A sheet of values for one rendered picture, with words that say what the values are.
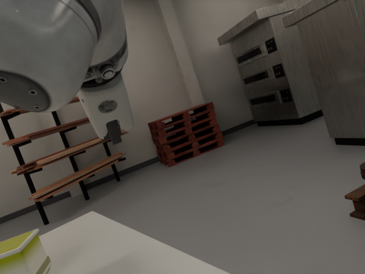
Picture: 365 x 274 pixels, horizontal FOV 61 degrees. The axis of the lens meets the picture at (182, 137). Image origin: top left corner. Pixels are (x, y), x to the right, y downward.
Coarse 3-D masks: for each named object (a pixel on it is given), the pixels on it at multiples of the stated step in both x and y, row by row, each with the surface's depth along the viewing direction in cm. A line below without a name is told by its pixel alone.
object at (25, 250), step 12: (12, 240) 47; (24, 240) 45; (36, 240) 48; (0, 252) 43; (12, 252) 42; (24, 252) 43; (36, 252) 47; (0, 264) 42; (12, 264) 43; (24, 264) 43; (36, 264) 46; (48, 264) 49
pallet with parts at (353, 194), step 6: (360, 168) 209; (360, 186) 222; (354, 192) 217; (360, 192) 214; (348, 198) 215; (354, 198) 210; (360, 198) 208; (354, 204) 219; (360, 204) 214; (360, 210) 216; (354, 216) 216; (360, 216) 211
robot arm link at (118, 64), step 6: (126, 30) 31; (126, 36) 30; (126, 42) 30; (126, 48) 31; (120, 54) 30; (126, 54) 31; (108, 60) 29; (114, 60) 30; (120, 60) 30; (126, 60) 32; (96, 66) 28; (102, 66) 29; (108, 66) 29; (114, 66) 30; (120, 66) 31; (90, 72) 29; (96, 72) 29; (102, 72) 29; (108, 72) 29; (114, 72) 30; (90, 78) 30; (108, 78) 30
